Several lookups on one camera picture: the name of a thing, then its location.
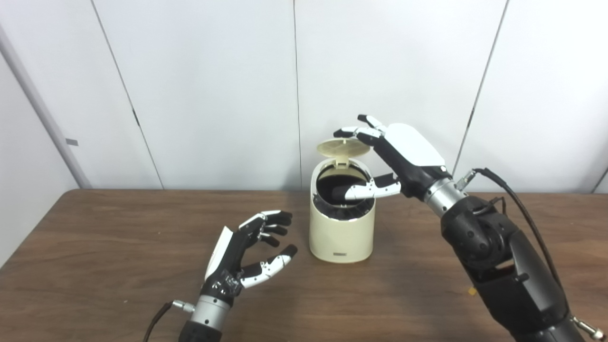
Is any round cream bin lid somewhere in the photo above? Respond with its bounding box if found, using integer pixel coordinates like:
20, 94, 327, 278
316, 138, 371, 167

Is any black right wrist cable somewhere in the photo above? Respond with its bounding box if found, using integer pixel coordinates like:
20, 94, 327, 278
456, 168, 606, 340

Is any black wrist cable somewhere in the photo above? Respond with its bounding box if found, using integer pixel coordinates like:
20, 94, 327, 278
142, 300, 195, 342
456, 168, 606, 340

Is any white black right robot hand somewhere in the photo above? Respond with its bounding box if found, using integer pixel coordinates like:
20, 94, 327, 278
332, 114, 454, 201

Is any grey wall corner post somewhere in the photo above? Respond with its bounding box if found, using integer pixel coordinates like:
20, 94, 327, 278
0, 26, 92, 189

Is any black bin liner bag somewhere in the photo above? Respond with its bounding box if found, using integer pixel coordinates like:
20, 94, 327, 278
311, 166, 375, 221

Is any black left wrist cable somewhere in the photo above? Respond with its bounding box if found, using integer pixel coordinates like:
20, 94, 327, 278
142, 300, 195, 342

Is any cream-colored trash bin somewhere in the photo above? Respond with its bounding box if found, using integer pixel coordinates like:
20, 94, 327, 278
309, 138, 376, 263

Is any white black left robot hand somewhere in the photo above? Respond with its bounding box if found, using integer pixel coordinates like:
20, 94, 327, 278
200, 210, 298, 307

